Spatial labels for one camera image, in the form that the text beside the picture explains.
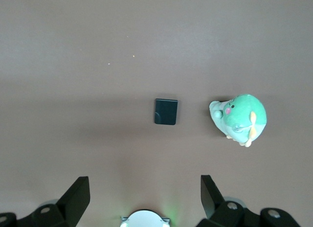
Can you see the green dinosaur plush toy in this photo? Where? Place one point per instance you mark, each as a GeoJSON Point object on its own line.
{"type": "Point", "coordinates": [242, 117]}

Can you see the small black phone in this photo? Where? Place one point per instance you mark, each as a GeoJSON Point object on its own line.
{"type": "Point", "coordinates": [166, 112]}

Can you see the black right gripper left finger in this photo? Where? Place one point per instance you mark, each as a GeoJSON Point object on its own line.
{"type": "Point", "coordinates": [73, 207]}

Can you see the brown table cover mat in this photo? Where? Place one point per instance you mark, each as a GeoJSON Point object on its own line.
{"type": "Point", "coordinates": [73, 65]}

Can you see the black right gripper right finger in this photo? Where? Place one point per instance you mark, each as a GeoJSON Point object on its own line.
{"type": "Point", "coordinates": [212, 202]}

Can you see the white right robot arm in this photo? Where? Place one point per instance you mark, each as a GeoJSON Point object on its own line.
{"type": "Point", "coordinates": [144, 219]}

